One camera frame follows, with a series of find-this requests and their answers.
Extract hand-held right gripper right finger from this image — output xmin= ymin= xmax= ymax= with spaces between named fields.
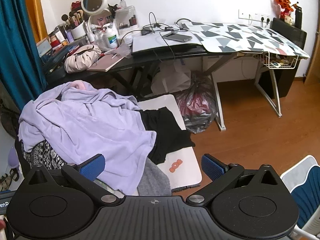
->
xmin=185 ymin=154 xmax=283 ymax=207

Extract thin black cable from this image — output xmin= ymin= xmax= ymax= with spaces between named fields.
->
xmin=142 ymin=12 xmax=190 ymax=60

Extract white pump bottle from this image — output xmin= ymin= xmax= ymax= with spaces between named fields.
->
xmin=101 ymin=23 xmax=120 ymax=50

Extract sandals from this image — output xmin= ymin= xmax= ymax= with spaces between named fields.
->
xmin=0 ymin=167 xmax=20 ymax=192

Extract dark blue case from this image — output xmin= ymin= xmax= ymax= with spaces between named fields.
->
xmin=41 ymin=45 xmax=80 ymax=74

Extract black white patterned cloth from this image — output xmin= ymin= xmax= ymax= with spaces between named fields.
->
xmin=22 ymin=140 xmax=68 ymax=170

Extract beige bag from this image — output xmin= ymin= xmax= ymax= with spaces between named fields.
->
xmin=64 ymin=44 xmax=102 ymax=74

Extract pink notebook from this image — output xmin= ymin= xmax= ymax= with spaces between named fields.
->
xmin=86 ymin=54 xmax=125 ymax=72

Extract black cabinet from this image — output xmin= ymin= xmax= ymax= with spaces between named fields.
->
xmin=259 ymin=17 xmax=307 ymax=98

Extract white stool orange bow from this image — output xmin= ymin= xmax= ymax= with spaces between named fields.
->
xmin=137 ymin=94 xmax=203 ymax=189

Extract white wire basket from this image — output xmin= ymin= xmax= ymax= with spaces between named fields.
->
xmin=260 ymin=51 xmax=300 ymax=70

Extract white wall socket strip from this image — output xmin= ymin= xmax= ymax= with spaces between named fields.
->
xmin=238 ymin=9 xmax=272 ymax=23

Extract artificial orange flowers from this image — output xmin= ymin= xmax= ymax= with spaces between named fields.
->
xmin=271 ymin=0 xmax=300 ymax=15

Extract round white mirror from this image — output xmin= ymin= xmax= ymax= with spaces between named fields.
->
xmin=81 ymin=0 xmax=110 ymax=39

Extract grey garment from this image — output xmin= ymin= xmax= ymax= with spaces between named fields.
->
xmin=137 ymin=158 xmax=172 ymax=197

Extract white closed laptop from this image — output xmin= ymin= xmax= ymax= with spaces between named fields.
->
xmin=131 ymin=33 xmax=207 ymax=55

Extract white plastic bag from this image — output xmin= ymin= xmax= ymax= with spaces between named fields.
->
xmin=151 ymin=62 xmax=192 ymax=94

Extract black bottle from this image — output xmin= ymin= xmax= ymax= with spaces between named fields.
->
xmin=294 ymin=6 xmax=303 ymax=29

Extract smartphone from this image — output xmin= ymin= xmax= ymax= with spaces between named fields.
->
xmin=161 ymin=32 xmax=193 ymax=42

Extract lilac fleece robe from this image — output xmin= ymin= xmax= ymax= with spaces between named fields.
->
xmin=18 ymin=80 xmax=157 ymax=196

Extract teal curtain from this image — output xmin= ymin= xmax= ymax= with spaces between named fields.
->
xmin=0 ymin=0 xmax=49 ymax=112

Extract dark trash bag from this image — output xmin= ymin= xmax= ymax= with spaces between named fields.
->
xmin=175 ymin=71 xmax=218 ymax=133

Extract stack of cosmetic boxes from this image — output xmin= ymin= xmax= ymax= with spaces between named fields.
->
xmin=36 ymin=25 xmax=73 ymax=55

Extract black garment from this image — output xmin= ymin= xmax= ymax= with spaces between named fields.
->
xmin=139 ymin=107 xmax=196 ymax=165

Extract thick black cable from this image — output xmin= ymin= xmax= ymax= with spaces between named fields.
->
xmin=175 ymin=18 xmax=195 ymax=29

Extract white makeup brush holder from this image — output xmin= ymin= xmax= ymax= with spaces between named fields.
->
xmin=61 ymin=10 xmax=87 ymax=40

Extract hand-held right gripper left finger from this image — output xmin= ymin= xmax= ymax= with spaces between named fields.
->
xmin=25 ymin=154 xmax=121 ymax=207

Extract white blue chair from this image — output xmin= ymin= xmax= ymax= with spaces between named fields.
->
xmin=280 ymin=155 xmax=320 ymax=240

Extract yellow curtain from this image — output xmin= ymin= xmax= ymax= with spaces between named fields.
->
xmin=22 ymin=0 xmax=48 ymax=43

